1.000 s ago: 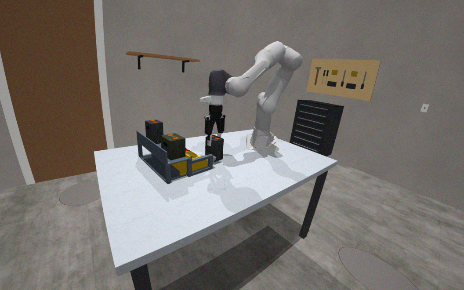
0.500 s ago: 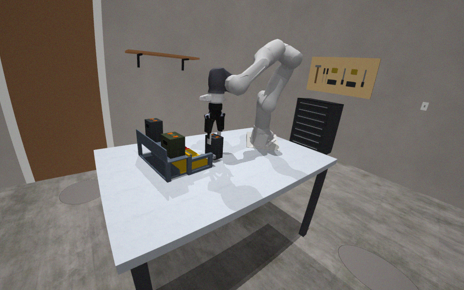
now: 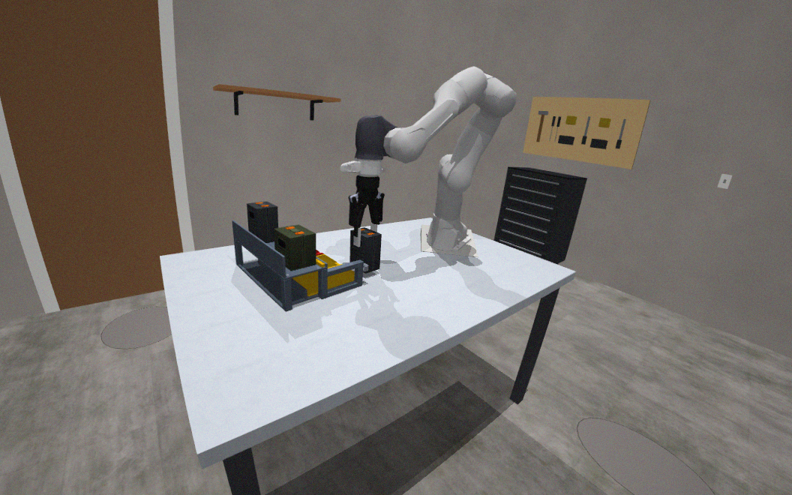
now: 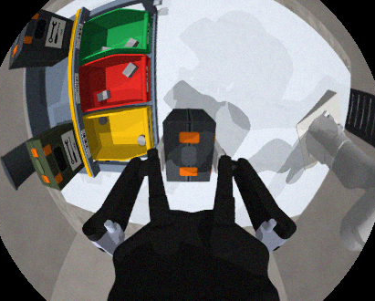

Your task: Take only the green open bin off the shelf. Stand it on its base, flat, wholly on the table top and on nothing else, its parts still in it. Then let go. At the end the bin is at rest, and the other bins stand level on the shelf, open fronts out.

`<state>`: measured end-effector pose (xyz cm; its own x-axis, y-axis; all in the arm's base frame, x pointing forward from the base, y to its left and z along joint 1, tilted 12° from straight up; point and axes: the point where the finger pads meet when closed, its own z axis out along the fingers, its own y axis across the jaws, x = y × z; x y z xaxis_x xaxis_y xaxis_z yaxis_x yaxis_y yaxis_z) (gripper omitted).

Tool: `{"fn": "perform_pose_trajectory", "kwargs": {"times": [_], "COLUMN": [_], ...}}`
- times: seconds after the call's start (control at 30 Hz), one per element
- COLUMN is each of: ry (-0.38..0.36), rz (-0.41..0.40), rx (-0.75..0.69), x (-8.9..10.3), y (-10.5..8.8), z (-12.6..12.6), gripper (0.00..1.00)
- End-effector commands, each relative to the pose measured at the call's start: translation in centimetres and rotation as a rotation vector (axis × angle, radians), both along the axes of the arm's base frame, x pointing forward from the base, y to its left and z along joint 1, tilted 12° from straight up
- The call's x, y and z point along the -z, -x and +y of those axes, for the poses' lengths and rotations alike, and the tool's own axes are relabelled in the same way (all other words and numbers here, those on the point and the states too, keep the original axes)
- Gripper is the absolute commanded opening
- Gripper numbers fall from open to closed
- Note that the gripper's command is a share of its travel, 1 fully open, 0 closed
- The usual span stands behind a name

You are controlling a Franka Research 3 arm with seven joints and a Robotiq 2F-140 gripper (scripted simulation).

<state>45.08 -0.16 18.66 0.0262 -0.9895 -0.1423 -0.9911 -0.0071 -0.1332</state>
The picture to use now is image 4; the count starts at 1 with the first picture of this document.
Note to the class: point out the yellow open bin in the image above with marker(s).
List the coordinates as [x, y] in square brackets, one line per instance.
[117, 139]

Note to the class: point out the red open bin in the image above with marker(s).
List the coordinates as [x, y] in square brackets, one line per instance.
[106, 74]

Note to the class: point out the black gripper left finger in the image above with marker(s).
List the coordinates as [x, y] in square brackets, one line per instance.
[106, 227]

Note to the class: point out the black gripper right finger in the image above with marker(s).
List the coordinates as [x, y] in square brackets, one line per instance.
[272, 226]

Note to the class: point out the yellow flat bar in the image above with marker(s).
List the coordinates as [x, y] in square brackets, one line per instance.
[70, 92]

